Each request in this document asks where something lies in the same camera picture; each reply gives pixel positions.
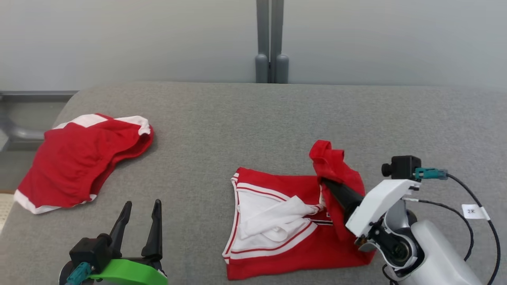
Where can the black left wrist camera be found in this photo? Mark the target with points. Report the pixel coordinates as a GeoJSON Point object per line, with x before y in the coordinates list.
{"type": "Point", "coordinates": [91, 251]}

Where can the grey metal floor rail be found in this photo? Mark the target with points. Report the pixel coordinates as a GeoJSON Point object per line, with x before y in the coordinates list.
{"type": "Point", "coordinates": [23, 134]}

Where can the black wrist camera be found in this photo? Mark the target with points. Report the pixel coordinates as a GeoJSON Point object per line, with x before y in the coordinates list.
{"type": "Point", "coordinates": [402, 167]}
{"type": "Point", "coordinates": [91, 251]}

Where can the red shorts white trim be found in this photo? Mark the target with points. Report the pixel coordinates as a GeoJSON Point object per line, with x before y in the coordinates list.
{"type": "Point", "coordinates": [71, 166]}

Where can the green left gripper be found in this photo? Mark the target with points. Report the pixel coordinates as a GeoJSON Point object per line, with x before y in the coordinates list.
{"type": "Point", "coordinates": [126, 273]}

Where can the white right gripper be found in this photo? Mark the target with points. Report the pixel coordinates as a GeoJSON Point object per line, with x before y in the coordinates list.
{"type": "Point", "coordinates": [376, 206]}

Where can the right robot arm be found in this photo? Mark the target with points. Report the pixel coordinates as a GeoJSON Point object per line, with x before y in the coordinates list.
{"type": "Point", "coordinates": [435, 257]}

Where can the white perforated basket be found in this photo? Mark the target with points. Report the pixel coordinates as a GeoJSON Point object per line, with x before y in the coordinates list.
{"type": "Point", "coordinates": [4, 209]}

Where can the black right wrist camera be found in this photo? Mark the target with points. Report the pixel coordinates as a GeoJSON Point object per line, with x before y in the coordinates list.
{"type": "Point", "coordinates": [402, 167]}

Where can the red Bulls 23 jersey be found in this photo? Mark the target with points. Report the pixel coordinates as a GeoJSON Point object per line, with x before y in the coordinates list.
{"type": "Point", "coordinates": [277, 182]}

